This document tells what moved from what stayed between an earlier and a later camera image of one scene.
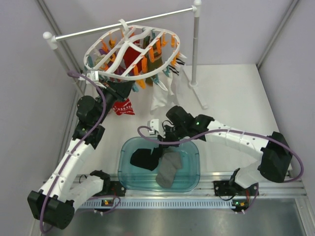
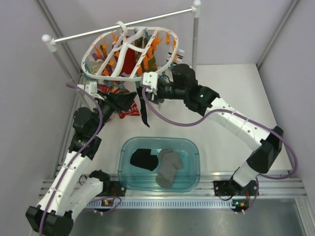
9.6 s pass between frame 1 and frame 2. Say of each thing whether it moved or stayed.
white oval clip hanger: stayed
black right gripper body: moved
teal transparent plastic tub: stayed
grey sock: stayed
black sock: moved
